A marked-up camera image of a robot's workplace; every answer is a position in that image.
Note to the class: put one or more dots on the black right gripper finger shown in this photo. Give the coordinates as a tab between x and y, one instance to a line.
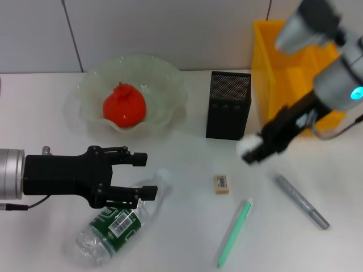
262	134
253	156

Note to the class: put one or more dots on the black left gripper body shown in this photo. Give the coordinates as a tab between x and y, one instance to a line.
65	175

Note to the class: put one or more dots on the black mesh pen holder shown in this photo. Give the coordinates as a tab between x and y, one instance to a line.
227	113

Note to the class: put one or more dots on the beige eraser with barcode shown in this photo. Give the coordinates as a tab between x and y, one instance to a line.
221	184

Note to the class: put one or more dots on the grey marker pen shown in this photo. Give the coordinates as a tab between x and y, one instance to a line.
302	202

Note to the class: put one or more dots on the mint green pen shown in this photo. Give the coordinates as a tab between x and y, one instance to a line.
231	241

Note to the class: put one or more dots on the white paper ball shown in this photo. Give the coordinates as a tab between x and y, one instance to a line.
246	144

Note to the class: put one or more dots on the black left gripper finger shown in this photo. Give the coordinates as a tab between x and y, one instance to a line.
136	159
144	192

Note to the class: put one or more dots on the clear green label water bottle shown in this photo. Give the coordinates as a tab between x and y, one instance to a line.
119	224

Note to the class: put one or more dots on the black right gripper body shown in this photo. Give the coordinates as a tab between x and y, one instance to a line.
289	124

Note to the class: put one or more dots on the red orange toy fruit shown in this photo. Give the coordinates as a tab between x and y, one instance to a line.
124	106

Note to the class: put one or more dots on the yellow plastic bin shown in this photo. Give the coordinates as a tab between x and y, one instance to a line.
266	71

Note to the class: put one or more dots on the green glass fruit bowl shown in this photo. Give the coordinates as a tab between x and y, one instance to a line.
164	85

